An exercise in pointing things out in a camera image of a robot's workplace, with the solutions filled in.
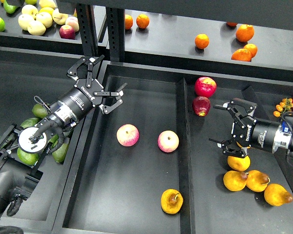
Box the black centre tray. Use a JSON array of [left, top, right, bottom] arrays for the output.
[[53, 61, 293, 234]]

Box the bright red apple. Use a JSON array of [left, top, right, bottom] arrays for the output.
[[194, 77, 217, 98]]

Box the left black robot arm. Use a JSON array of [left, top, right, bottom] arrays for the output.
[[0, 56, 125, 234]]

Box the black shelf post left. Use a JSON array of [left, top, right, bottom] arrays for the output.
[[76, 3, 98, 56]]

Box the small right shelf orange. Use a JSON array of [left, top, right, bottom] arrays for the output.
[[243, 43, 258, 58]]

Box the upper yellow pear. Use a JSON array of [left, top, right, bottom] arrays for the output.
[[264, 183, 293, 206]]

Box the lower left yellow pear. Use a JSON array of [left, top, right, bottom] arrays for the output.
[[223, 171, 249, 192]]

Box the pale yellow pear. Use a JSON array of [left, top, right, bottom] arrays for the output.
[[27, 20, 46, 36]]

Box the black shelf post right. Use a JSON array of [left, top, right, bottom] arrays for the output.
[[105, 7, 125, 62]]

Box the dark red shelf apple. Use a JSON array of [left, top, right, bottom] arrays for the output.
[[59, 24, 75, 39]]

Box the large right shelf orange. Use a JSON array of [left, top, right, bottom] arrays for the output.
[[236, 24, 254, 42]]

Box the black tray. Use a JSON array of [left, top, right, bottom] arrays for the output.
[[0, 47, 93, 234], [53, 61, 293, 234]]

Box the pink apple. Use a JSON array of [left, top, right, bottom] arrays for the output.
[[158, 130, 179, 153], [116, 124, 139, 147]]

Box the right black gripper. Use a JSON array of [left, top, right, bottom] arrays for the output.
[[209, 98, 283, 158]]

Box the black shelf post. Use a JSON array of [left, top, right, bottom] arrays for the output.
[[76, 3, 98, 56], [105, 7, 125, 62]]

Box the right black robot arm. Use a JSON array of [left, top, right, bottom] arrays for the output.
[[209, 98, 293, 158]]

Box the left shelf orange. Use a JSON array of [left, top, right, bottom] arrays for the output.
[[125, 14, 133, 30]]

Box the centre shelf orange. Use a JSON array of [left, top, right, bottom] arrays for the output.
[[194, 34, 209, 49]]

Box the front right shelf orange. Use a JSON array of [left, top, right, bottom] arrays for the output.
[[231, 48, 252, 61]]

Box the middle yellow pear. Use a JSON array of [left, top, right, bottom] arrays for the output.
[[227, 156, 251, 171]]

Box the yellow pear with brown spot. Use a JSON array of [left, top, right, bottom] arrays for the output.
[[161, 189, 184, 215]]

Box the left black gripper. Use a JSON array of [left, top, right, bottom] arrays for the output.
[[58, 55, 127, 120]]

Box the left pink apple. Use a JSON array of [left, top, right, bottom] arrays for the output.
[[116, 124, 139, 147]]

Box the right pink apple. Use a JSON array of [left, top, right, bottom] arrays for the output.
[[158, 130, 179, 153]]

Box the black left tray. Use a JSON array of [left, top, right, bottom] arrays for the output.
[[0, 47, 93, 234]]

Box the orange cherry tomato bunch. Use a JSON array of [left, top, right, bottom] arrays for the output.
[[273, 97, 293, 117]]

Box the lower right yellow pear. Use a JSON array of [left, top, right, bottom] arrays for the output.
[[246, 170, 270, 192]]

